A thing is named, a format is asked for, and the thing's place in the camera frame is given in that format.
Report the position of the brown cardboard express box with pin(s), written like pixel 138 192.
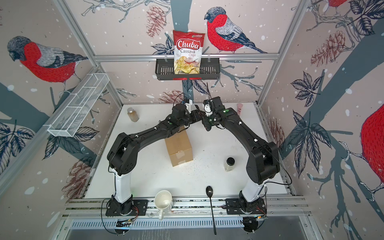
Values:
pixel 179 148

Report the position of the aluminium front rail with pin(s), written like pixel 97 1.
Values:
pixel 191 207

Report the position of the Chuba cassava chips bag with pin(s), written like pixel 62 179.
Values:
pixel 188 50

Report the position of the black wire wall basket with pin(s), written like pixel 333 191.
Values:
pixel 206 69

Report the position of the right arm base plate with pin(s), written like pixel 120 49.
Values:
pixel 240 206

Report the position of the black long spoon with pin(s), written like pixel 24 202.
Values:
pixel 209 192

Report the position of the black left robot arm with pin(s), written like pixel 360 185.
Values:
pixel 123 154

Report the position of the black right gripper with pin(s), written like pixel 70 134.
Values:
pixel 206 121

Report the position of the brown spice jar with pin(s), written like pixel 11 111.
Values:
pixel 132 114

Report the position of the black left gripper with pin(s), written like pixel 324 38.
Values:
pixel 196 115

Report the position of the cream ceramic mug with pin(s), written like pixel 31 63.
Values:
pixel 163 202

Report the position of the black lid glass jar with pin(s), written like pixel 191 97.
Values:
pixel 229 164

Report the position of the white wire mesh shelf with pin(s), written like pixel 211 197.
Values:
pixel 80 103

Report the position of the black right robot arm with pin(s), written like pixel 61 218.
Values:
pixel 263 162

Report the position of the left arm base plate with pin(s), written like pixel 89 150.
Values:
pixel 131 207

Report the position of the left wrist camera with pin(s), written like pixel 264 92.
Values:
pixel 188 105

